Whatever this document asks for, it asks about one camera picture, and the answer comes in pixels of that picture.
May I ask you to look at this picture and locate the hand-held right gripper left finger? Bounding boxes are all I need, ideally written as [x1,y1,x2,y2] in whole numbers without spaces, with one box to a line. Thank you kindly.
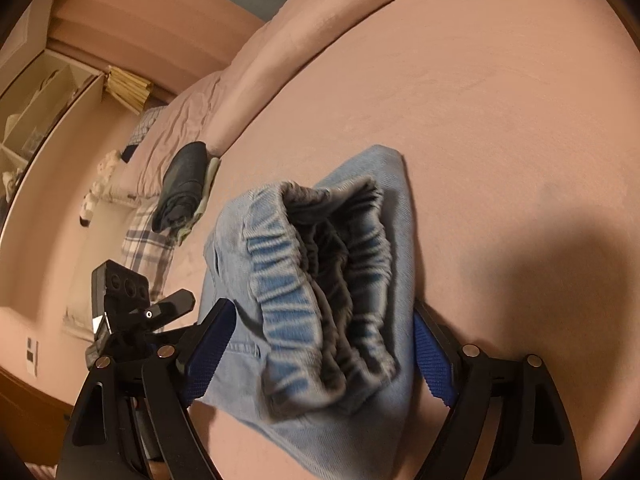
[55,298,237,480]

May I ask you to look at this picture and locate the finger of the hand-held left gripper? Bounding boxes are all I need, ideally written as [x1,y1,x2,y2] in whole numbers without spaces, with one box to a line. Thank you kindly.
[128,290,196,334]

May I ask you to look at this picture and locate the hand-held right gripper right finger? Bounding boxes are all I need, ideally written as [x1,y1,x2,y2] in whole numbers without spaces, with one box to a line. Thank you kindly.
[400,300,583,480]

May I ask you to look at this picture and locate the light blue denim pants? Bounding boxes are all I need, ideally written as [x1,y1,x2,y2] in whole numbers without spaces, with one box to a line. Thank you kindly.
[187,145,426,480]

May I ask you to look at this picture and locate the dark folded pants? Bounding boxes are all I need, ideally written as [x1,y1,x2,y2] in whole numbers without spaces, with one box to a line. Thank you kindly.
[151,141,208,233]

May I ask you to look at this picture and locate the plaid flannel cloth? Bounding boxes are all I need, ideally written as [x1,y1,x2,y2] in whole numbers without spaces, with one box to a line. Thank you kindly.
[122,200,176,306]

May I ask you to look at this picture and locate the white plush toy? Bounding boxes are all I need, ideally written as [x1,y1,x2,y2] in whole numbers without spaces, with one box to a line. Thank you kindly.
[79,150,123,227]

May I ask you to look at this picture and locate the pale green folded cloth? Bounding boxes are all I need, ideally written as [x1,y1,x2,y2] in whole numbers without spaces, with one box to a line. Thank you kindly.
[172,156,222,247]

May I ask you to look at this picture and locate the small plaid pillow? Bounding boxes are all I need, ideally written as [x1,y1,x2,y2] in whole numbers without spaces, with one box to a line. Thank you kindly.
[129,106,168,147]

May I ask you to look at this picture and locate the white open shelf unit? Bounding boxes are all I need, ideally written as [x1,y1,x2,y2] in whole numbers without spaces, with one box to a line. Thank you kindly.
[0,50,103,231]

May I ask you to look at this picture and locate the tan folded straw mat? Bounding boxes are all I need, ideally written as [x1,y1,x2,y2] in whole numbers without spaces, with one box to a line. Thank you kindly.
[103,65,153,113]

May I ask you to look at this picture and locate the bed with pink sheet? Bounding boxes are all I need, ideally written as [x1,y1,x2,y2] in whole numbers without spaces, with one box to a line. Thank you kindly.
[65,0,640,480]

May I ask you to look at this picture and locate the peach curtain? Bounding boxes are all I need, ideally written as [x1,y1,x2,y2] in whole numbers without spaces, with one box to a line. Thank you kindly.
[47,0,281,98]

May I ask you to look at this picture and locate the pink duvet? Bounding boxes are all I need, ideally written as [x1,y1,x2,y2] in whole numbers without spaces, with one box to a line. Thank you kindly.
[137,0,491,201]

